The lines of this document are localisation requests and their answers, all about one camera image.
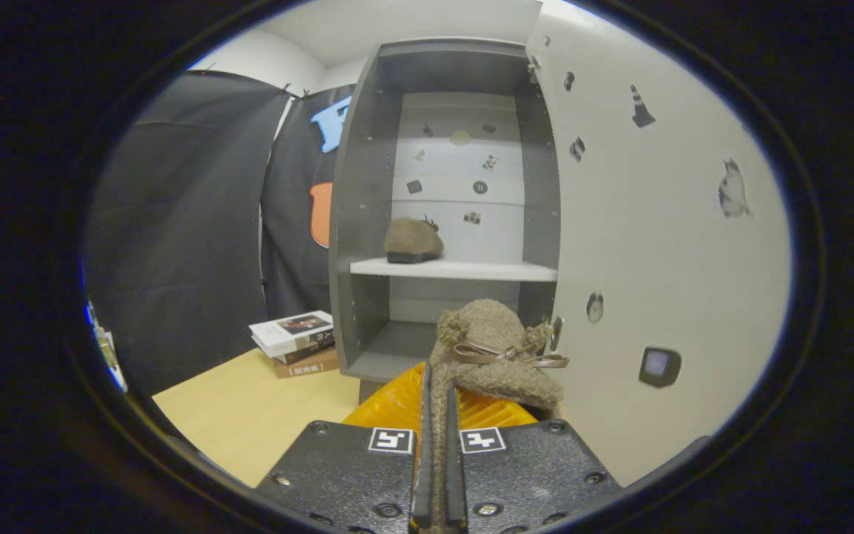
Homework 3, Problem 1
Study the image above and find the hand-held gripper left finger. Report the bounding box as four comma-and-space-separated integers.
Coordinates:
256, 361, 435, 534

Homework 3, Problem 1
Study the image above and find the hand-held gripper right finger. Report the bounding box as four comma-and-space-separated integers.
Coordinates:
446, 386, 624, 534

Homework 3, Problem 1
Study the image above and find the dark book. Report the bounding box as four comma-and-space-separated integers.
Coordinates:
271, 337, 337, 366

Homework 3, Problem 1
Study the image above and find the black backdrop cloth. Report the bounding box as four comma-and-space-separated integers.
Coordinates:
85, 70, 357, 394

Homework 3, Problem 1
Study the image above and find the white shoe cabinet door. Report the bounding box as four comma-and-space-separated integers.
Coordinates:
527, 0, 795, 487

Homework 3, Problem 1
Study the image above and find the brown book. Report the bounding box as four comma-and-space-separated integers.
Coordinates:
273, 349, 340, 380

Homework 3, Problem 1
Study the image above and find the white book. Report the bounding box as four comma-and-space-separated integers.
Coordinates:
249, 311, 335, 357

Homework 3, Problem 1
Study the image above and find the grey shoe cabinet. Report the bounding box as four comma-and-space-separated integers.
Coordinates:
328, 39, 563, 405

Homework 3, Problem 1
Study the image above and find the brown fuzzy shoe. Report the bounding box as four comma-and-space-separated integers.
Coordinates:
383, 216, 445, 265
427, 299, 570, 529

